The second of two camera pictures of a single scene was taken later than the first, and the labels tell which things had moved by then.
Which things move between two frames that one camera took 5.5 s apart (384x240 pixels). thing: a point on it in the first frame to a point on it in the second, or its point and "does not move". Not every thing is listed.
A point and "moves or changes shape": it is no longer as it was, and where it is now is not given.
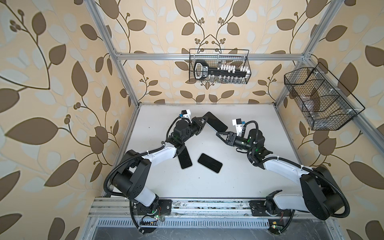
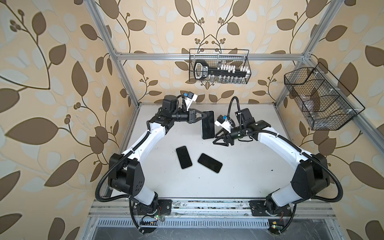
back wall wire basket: (219, 66) does not move
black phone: (210, 162) does not move
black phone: (215, 123) moves or changes shape
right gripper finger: (224, 133) to (225, 143)
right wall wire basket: (326, 104) does not move
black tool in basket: (202, 71) does not move
